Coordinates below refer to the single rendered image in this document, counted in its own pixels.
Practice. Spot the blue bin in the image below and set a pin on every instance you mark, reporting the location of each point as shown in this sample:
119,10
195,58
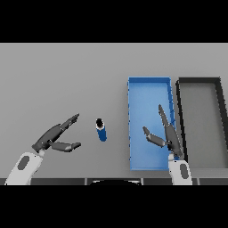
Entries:
148,118

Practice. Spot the dark grey bin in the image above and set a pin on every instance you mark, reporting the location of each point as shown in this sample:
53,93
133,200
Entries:
201,118

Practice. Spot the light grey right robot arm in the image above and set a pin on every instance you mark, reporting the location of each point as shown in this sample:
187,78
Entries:
180,171

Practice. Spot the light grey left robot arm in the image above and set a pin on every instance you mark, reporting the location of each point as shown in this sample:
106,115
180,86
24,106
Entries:
23,167

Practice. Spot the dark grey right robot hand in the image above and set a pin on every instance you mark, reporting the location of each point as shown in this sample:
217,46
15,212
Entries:
171,136

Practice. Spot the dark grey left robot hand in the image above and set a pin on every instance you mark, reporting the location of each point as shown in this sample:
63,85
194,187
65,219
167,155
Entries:
51,136

